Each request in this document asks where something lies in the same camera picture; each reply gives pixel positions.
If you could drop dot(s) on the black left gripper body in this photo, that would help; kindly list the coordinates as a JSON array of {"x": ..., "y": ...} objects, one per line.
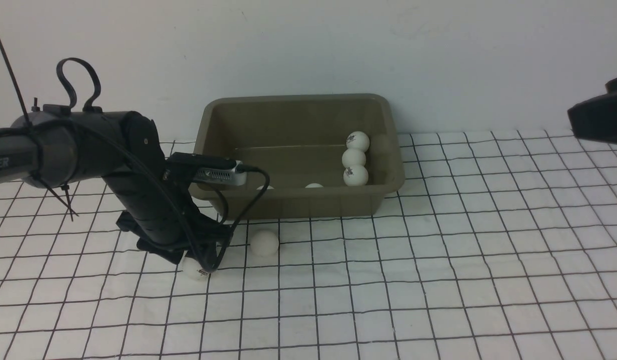
[{"x": 164, "y": 219}]

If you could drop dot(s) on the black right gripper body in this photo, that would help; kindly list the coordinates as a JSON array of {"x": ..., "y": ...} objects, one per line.
[{"x": 596, "y": 119}]

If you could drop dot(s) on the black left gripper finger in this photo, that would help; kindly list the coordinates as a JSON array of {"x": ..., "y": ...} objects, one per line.
[
  {"x": 212, "y": 254},
  {"x": 172, "y": 252}
]

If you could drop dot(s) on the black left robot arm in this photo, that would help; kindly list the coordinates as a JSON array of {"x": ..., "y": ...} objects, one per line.
[{"x": 49, "y": 150}]

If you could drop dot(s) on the white ping-pong ball with logo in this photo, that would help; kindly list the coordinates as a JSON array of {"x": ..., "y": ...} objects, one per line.
[{"x": 358, "y": 140}]

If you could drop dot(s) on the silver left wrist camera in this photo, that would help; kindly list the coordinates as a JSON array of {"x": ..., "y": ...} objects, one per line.
[{"x": 198, "y": 168}]

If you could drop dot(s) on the white grid tablecloth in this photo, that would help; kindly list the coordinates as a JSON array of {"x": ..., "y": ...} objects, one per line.
[{"x": 499, "y": 246}]

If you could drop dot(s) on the olive plastic bin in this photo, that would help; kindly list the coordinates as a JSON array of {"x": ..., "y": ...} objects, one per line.
[{"x": 300, "y": 139}]

